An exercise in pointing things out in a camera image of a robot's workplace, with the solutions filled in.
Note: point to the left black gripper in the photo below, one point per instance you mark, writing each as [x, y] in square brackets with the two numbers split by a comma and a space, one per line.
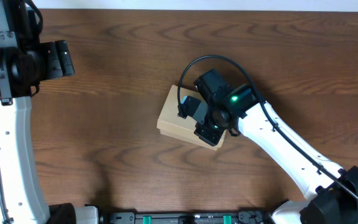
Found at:
[60, 55]

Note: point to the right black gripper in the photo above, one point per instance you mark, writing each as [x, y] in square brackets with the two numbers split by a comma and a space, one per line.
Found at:
[210, 140]

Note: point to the cardboard box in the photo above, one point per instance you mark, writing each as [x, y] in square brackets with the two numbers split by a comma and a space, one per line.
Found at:
[170, 124]

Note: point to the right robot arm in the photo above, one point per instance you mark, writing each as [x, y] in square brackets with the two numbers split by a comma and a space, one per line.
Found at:
[330, 192]

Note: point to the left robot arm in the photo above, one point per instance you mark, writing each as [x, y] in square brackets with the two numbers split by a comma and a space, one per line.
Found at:
[21, 198]

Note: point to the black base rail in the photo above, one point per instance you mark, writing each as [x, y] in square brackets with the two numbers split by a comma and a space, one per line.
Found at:
[239, 217]

